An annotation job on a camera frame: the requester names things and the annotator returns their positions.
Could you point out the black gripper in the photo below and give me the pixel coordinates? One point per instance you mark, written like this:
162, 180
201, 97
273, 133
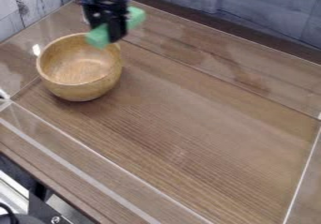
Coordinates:
94, 10

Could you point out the green rectangular block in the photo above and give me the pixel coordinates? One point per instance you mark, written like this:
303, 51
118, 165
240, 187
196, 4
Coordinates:
98, 37

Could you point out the clear acrylic enclosure wall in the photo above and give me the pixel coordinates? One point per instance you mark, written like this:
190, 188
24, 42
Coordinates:
224, 151

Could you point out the wooden bowl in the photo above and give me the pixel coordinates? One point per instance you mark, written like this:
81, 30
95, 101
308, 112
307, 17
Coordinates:
77, 71

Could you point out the black metal clamp bracket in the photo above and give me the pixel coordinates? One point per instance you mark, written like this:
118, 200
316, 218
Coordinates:
50, 209

